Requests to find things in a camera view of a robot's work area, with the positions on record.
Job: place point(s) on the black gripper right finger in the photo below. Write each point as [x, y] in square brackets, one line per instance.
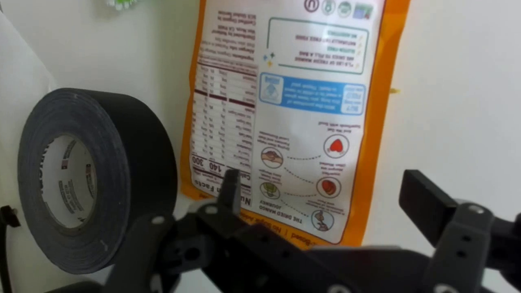
[461, 245]

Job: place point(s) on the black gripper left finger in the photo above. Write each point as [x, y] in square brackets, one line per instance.
[163, 254]

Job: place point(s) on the orange white snack pouch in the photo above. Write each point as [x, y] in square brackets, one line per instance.
[303, 136]

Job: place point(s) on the black tape roll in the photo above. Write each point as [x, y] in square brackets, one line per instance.
[135, 163]

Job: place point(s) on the green white brush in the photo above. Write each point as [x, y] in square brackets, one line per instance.
[121, 4]

